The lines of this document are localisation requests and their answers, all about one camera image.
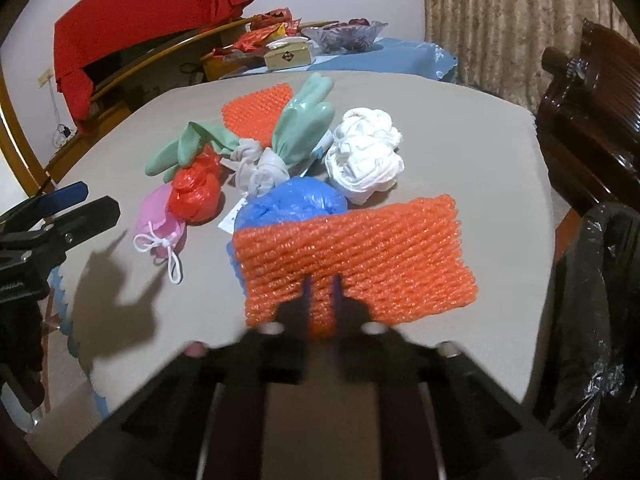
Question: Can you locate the beige patterned curtain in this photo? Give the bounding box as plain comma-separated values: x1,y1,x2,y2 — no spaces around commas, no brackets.
422,0,628,111

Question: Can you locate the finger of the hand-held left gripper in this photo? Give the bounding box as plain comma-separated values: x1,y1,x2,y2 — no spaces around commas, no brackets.
0,197,122,266
0,182,90,234

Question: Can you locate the white plastic bag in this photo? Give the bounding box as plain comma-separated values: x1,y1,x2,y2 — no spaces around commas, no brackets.
324,106,405,205

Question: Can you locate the glass fruit bowl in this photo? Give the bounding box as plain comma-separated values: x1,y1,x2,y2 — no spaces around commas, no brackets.
301,18,389,54

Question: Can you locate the blue plastic bag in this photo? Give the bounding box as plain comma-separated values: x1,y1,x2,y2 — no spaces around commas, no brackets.
227,176,349,302

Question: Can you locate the wooden cabinet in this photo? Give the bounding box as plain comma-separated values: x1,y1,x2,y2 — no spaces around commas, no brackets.
0,15,263,197

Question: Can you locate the pink drawstring pouch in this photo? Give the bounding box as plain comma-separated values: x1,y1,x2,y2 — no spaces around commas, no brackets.
132,183,189,285

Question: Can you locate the red cloth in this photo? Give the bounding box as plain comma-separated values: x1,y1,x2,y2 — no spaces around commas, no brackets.
53,0,255,134

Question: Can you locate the cream tissue box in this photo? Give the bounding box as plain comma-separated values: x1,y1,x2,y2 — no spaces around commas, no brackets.
263,40,314,72

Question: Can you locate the television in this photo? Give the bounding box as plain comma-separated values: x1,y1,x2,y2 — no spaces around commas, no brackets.
82,35,201,92

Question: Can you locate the grey plastic bag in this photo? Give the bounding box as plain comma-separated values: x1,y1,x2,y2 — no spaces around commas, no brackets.
220,138,291,199

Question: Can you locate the black trash bin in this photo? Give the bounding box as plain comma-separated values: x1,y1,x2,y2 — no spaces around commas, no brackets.
542,202,640,480

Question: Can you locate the blue tablecloth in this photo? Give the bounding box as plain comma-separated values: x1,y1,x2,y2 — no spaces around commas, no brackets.
220,37,459,84

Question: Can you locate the small orange foam net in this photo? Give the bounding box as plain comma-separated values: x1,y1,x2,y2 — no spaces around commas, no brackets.
221,83,296,147

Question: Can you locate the dark wooden chair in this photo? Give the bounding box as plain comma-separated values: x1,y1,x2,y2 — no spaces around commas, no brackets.
534,17,640,211

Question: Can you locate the large orange foam net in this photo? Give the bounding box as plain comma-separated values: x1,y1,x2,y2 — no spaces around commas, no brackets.
231,194,479,339

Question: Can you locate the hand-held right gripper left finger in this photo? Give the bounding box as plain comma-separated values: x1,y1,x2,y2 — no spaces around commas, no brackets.
57,277,313,480

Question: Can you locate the red net bag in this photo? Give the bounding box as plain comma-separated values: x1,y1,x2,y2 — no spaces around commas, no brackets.
249,7,294,31

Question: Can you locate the red plastic bag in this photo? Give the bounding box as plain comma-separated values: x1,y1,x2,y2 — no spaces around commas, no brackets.
167,152,222,225

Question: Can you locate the green rubber glove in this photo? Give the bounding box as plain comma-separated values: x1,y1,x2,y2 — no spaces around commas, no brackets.
145,121,241,181
270,72,335,172

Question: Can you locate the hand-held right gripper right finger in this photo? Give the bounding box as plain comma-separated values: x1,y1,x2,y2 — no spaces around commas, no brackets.
333,277,586,480

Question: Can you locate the pile of red snack packets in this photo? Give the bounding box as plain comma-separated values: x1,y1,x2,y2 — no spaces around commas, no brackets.
212,19,302,59

